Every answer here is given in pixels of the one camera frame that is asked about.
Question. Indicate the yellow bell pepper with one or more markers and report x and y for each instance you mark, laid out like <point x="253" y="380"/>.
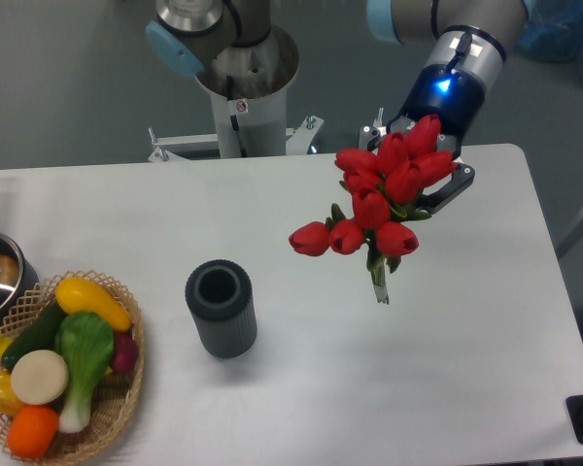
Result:
<point x="10" y="404"/>

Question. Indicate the green bok choy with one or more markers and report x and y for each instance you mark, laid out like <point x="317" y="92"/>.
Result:
<point x="85" y="341"/>

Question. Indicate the yellow squash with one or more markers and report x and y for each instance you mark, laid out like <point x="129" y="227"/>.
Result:
<point x="75" y="294"/>

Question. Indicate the dark grey ribbed vase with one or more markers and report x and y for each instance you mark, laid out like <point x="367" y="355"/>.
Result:
<point x="219" y="295"/>

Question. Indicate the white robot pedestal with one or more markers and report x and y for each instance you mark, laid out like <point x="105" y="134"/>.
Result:
<point x="247" y="70"/>

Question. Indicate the orange fruit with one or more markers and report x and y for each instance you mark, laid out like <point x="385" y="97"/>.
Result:
<point x="32" y="431"/>

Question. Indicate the red radish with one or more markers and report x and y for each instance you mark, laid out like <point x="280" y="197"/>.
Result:
<point x="125" y="355"/>

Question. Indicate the red tulip bouquet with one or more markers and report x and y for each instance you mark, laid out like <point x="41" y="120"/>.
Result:
<point x="386" y="186"/>

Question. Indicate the woven wicker basket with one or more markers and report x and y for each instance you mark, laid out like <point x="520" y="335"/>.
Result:
<point x="114" y="401"/>

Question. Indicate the green cucumber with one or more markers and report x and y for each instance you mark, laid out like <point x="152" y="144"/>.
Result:
<point x="39" y="335"/>

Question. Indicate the beige round bun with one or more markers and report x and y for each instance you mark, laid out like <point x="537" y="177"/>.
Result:
<point x="39" y="377"/>

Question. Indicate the blue plastic bag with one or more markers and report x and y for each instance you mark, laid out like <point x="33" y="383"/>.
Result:
<point x="554" y="32"/>

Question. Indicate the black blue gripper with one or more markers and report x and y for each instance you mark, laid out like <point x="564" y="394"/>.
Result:
<point x="455" y="97"/>

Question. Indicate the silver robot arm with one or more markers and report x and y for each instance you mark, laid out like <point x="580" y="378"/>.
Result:
<point x="471" y="36"/>

